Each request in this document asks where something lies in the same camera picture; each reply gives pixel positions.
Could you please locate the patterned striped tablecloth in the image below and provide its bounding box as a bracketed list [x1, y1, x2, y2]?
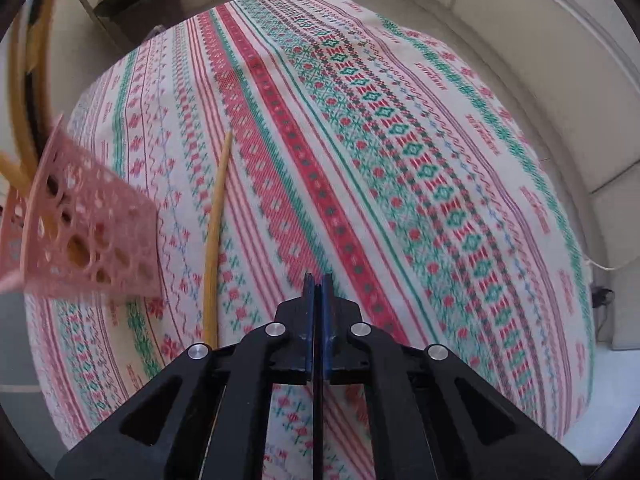
[25, 0, 594, 479]

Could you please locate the light wooden chopstick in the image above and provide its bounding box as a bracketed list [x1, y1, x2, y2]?
[25, 0, 55, 133]

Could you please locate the wooden chopstick on cloth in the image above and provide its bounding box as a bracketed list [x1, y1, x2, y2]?
[203, 132, 233, 349]

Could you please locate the bamboo chopstick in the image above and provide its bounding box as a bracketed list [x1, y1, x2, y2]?
[0, 152, 32, 198]

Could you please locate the pink perforated utensil basket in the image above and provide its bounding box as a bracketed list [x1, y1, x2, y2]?
[1, 125, 160, 300]

